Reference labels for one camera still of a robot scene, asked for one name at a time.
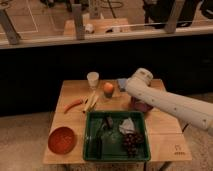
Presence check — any purple object under arm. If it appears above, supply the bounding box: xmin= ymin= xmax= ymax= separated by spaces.
xmin=130 ymin=97 xmax=153 ymax=113

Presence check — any grey crumpled cloth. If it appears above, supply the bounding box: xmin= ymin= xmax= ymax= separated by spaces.
xmin=119 ymin=118 xmax=135 ymax=134

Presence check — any orange bowl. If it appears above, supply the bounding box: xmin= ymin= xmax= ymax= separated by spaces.
xmin=48 ymin=127 xmax=77 ymax=155

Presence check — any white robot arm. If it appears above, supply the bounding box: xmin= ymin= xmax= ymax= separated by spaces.
xmin=125 ymin=68 xmax=213 ymax=136

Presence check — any purple grapes bunch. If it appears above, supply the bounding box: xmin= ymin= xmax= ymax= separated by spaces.
xmin=123 ymin=133 xmax=144 ymax=157

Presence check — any black utensil in tray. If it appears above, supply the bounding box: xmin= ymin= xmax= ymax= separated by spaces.
xmin=96 ymin=116 xmax=113 ymax=158

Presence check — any white plastic cup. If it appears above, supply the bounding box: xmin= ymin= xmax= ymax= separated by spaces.
xmin=87 ymin=72 xmax=99 ymax=89

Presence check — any green plastic tray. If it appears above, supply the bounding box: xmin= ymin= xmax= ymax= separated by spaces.
xmin=83 ymin=111 xmax=151 ymax=162

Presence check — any orange carrot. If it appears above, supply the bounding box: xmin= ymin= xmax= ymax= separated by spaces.
xmin=64 ymin=99 xmax=83 ymax=114

